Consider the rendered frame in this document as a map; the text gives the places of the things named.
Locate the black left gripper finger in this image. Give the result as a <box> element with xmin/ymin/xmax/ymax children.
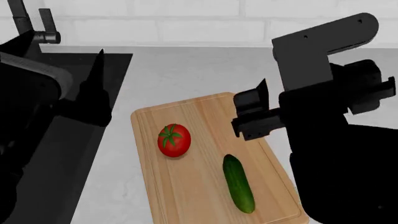
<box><xmin>60</xmin><ymin>48</ymin><xmax>113</xmax><ymax>128</ymax></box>

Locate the black kitchen sink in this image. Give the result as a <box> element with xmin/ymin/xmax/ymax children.
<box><xmin>0</xmin><ymin>45</ymin><xmax>134</xmax><ymax>224</ymax></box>

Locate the dark metal faucet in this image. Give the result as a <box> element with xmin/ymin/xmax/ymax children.
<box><xmin>7</xmin><ymin>0</ymin><xmax>62</xmax><ymax>45</ymax></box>

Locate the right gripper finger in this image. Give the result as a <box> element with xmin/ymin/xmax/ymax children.
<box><xmin>231</xmin><ymin>107</ymin><xmax>284</xmax><ymax>142</ymax></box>
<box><xmin>233</xmin><ymin>78</ymin><xmax>272</xmax><ymax>116</ymax></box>

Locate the green cucumber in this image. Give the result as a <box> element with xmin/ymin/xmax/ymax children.
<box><xmin>222</xmin><ymin>153</ymin><xmax>256</xmax><ymax>215</ymax></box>

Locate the wooden cutting board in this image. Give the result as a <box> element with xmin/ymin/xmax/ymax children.
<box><xmin>130</xmin><ymin>91</ymin><xmax>310</xmax><ymax>224</ymax></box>

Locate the red tomato with green stem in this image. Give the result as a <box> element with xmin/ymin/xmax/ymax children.
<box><xmin>157</xmin><ymin>123</ymin><xmax>192</xmax><ymax>159</ymax></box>

